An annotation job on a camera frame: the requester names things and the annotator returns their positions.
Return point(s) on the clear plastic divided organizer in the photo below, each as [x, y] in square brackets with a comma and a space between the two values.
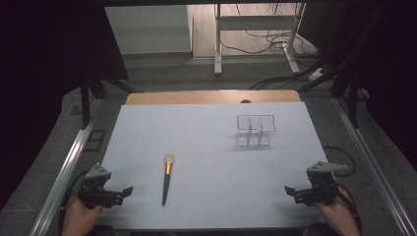
[255, 131]

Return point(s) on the person's left hand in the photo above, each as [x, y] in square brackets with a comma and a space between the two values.
[78, 218]

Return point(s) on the makeup brush with orange ferrule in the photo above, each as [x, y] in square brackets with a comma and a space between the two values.
[167, 178]

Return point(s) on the black metal stand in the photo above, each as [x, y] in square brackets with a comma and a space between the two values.
[86, 101]
[353, 98]

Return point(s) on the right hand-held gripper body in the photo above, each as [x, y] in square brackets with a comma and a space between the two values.
[323, 188]

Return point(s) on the white power strip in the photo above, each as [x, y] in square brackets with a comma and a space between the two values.
[315, 74]

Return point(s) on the black rectangular floor frame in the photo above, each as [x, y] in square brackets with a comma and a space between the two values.
[95, 141]

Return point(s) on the light wooden table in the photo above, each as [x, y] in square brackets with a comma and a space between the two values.
[196, 97]

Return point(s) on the person's right hand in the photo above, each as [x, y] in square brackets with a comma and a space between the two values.
[337, 216]

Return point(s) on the white table cover sheet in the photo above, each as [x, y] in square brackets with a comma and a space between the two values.
[209, 170]

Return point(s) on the white metal desk frame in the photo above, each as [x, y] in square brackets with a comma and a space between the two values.
[255, 22]

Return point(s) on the aluminium rail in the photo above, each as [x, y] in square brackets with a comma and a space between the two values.
[373, 167]
[65, 170]

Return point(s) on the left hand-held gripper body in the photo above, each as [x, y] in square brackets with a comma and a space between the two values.
[95, 191]

